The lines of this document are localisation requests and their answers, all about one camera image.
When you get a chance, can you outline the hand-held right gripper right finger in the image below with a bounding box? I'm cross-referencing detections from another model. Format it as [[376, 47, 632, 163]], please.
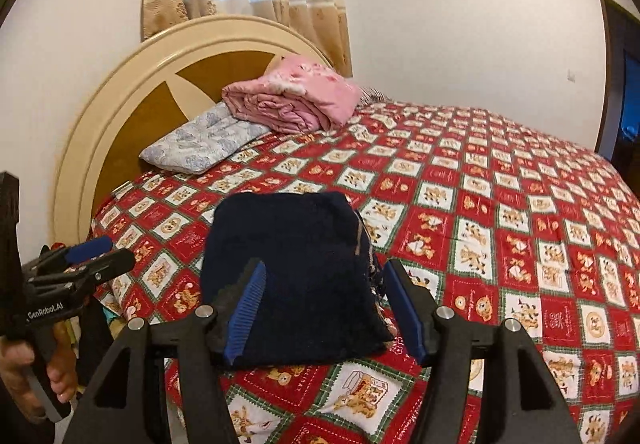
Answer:
[[382, 259, 583, 444]]

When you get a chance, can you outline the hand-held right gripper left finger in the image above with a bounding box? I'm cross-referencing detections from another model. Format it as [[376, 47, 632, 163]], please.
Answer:
[[62, 260, 268, 444]]

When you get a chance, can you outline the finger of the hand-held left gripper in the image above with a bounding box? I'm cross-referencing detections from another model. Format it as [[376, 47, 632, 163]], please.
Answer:
[[27, 249, 137, 291], [37, 236, 115, 271]]

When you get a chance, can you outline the navy patterned knit sweater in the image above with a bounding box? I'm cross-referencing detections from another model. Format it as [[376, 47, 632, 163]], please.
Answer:
[[200, 191, 398, 370]]

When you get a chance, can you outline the person's left hand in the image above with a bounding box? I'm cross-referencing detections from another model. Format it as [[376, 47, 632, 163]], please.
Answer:
[[0, 319, 81, 425]]

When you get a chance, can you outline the red checked printed blanket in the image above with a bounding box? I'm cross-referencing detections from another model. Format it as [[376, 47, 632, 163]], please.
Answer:
[[87, 101, 640, 444]]

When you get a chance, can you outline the grey floral pillow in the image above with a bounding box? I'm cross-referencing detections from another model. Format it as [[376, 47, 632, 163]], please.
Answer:
[[139, 101, 271, 175]]

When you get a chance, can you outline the cream and brown headboard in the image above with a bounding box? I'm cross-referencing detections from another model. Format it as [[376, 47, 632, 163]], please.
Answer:
[[52, 14, 336, 245]]

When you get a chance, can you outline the striped grey cloth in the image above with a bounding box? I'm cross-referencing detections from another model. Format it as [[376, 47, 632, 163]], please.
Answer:
[[357, 86, 393, 103]]

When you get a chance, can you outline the folded pink quilt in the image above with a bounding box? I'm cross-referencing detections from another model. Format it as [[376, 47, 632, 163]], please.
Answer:
[[221, 54, 362, 135]]

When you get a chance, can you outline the dark wooden door frame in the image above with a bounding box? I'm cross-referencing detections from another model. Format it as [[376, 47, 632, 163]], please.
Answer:
[[595, 0, 640, 175]]

